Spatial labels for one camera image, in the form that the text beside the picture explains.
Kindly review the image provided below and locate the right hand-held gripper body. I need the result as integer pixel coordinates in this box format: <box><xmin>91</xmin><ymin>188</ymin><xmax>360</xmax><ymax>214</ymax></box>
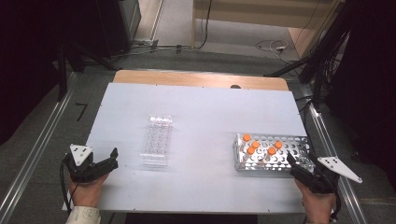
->
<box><xmin>293</xmin><ymin>155</ymin><xmax>364</xmax><ymax>195</ymax></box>

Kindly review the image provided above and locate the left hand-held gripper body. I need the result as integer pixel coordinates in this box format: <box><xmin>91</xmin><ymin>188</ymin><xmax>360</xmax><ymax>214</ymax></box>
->
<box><xmin>64</xmin><ymin>144</ymin><xmax>108</xmax><ymax>184</ymax></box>

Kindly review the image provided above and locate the perforated metal tube rack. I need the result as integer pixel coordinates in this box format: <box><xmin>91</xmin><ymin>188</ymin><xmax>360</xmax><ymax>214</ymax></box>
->
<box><xmin>233</xmin><ymin>133</ymin><xmax>318</xmax><ymax>173</ymax></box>

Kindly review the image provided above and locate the clear plastic tube rack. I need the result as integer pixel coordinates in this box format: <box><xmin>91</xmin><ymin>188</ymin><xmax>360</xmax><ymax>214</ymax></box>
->
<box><xmin>139</xmin><ymin>113</ymin><xmax>174</xmax><ymax>168</ymax></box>

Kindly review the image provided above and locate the person's left hand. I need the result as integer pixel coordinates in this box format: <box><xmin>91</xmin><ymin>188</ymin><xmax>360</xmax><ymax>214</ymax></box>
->
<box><xmin>68</xmin><ymin>173</ymin><xmax>109</xmax><ymax>209</ymax></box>

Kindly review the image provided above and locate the person's right hand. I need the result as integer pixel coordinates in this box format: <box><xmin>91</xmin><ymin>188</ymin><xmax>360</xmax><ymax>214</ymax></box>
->
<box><xmin>294</xmin><ymin>178</ymin><xmax>338</xmax><ymax>224</ymax></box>

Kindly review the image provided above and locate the person's left white sleeve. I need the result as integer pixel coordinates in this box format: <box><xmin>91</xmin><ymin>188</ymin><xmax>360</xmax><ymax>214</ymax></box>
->
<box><xmin>64</xmin><ymin>204</ymin><xmax>103</xmax><ymax>224</ymax></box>

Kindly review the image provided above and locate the white board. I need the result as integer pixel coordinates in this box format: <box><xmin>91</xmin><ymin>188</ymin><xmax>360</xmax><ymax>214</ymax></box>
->
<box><xmin>61</xmin><ymin>81</ymin><xmax>309</xmax><ymax>215</ymax></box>

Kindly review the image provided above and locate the wooden table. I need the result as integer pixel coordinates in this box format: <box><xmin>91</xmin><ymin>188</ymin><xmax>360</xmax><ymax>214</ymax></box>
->
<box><xmin>112</xmin><ymin>69</ymin><xmax>290</xmax><ymax>91</ymax></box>

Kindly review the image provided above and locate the black cabinet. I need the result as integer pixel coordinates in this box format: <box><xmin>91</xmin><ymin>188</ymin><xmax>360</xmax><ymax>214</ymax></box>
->
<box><xmin>92</xmin><ymin>0</ymin><xmax>142</xmax><ymax>59</ymax></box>

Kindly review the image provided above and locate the beige wooden furniture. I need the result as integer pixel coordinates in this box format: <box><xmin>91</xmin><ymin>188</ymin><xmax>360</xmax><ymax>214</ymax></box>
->
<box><xmin>191</xmin><ymin>0</ymin><xmax>345</xmax><ymax>59</ymax></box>

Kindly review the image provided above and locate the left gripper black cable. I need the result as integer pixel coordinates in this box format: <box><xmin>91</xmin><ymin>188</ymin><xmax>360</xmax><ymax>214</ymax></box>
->
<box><xmin>59</xmin><ymin>153</ymin><xmax>75</xmax><ymax>213</ymax></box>

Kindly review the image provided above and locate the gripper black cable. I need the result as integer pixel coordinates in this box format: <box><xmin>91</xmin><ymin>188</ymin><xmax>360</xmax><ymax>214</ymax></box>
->
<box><xmin>329</xmin><ymin>175</ymin><xmax>343</xmax><ymax>222</ymax></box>
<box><xmin>59</xmin><ymin>153</ymin><xmax>75</xmax><ymax>213</ymax></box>

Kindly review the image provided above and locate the aluminium floor rail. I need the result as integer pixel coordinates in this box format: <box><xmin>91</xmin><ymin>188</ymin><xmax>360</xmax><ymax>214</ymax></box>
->
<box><xmin>299</xmin><ymin>83</ymin><xmax>369</xmax><ymax>224</ymax></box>
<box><xmin>0</xmin><ymin>72</ymin><xmax>78</xmax><ymax>224</ymax></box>

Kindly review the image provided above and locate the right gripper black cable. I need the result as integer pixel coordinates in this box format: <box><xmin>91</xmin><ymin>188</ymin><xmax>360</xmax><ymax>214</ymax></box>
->
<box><xmin>329</xmin><ymin>175</ymin><xmax>343</xmax><ymax>222</ymax></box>

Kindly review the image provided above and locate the black stand with cables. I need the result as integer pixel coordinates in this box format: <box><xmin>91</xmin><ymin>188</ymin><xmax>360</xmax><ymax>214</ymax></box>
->
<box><xmin>264</xmin><ymin>0</ymin><xmax>356</xmax><ymax>108</ymax></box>

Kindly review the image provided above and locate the white coiled cable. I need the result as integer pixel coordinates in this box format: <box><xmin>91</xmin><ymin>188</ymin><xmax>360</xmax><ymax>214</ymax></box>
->
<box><xmin>255</xmin><ymin>39</ymin><xmax>290</xmax><ymax>56</ymax></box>

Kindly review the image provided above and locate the black hanging cable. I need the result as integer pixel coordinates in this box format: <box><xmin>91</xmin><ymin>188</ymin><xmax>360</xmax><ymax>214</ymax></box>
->
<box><xmin>194</xmin><ymin>0</ymin><xmax>214</xmax><ymax>50</ymax></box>

